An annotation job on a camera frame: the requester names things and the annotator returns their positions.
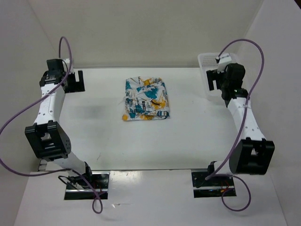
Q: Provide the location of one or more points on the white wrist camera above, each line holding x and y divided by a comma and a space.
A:
66, 63
223, 60

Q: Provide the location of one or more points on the colourful printed shorts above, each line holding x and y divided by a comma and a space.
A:
145, 99

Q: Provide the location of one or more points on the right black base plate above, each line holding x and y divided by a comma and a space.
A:
215, 187

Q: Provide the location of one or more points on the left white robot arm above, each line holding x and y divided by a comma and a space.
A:
78, 167

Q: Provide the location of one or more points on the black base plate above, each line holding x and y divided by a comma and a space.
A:
215, 187
77, 189

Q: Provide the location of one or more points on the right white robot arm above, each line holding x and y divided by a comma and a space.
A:
252, 152

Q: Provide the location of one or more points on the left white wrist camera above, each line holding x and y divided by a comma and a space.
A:
66, 63

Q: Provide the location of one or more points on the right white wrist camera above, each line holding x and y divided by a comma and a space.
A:
223, 60

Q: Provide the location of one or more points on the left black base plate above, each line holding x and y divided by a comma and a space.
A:
77, 189

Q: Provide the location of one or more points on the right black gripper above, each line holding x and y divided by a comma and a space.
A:
213, 75

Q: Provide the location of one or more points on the white plastic basket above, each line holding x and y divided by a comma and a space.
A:
207, 61

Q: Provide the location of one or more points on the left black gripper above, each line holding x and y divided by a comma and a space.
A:
78, 86

